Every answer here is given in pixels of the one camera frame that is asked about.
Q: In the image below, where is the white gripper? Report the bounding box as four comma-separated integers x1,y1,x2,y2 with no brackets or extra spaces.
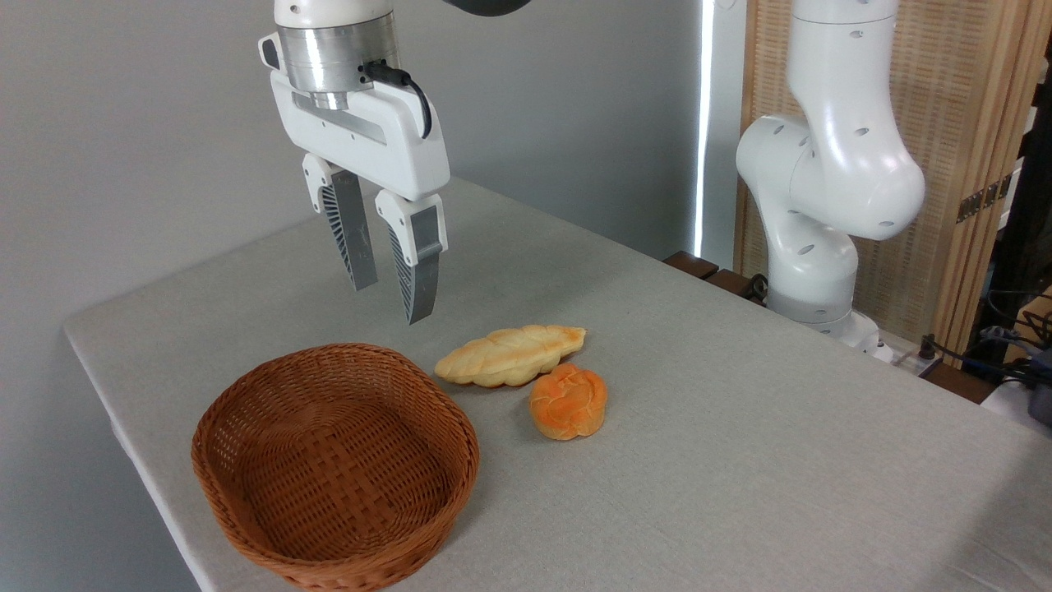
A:
270,69,452,326

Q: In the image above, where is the round orange knotted bread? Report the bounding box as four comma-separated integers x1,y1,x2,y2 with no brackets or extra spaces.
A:
528,363,609,442

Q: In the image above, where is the long pale braided bread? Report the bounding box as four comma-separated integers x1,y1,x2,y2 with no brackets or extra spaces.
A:
434,324,588,389

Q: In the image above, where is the brown wicker basket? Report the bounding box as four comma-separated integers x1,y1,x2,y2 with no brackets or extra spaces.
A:
191,343,481,592

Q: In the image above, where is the grey tablecloth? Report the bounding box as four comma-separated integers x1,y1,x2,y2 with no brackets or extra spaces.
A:
64,177,1052,592

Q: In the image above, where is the bamboo folding screen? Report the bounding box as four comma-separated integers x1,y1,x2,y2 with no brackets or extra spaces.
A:
734,0,1052,356

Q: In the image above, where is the brass screen hinge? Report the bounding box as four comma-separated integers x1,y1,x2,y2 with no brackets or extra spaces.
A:
956,173,1013,224

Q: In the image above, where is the black metal stand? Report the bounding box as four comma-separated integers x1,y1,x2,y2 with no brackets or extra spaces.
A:
970,37,1052,371

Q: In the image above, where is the blue grey device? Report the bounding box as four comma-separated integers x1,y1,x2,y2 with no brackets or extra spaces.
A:
1026,349,1052,427

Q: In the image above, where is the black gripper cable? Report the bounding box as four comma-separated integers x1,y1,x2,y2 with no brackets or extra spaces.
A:
363,59,433,140

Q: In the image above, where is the black cable bundle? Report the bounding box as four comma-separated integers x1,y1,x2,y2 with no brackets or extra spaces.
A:
919,288,1052,389

